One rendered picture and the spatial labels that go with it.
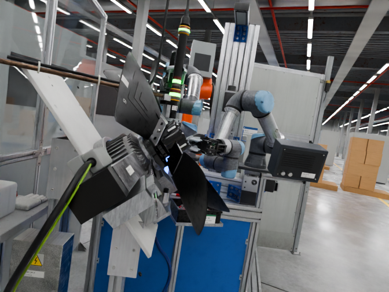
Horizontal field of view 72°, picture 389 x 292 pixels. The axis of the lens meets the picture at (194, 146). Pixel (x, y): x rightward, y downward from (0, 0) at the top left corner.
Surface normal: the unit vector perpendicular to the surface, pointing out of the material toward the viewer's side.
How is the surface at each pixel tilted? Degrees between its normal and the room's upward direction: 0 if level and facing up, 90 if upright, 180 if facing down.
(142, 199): 102
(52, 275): 90
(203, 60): 90
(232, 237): 90
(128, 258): 90
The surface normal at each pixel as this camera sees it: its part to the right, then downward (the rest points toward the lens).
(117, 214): 0.19, 0.32
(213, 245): 0.05, 0.09
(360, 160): -0.38, 0.02
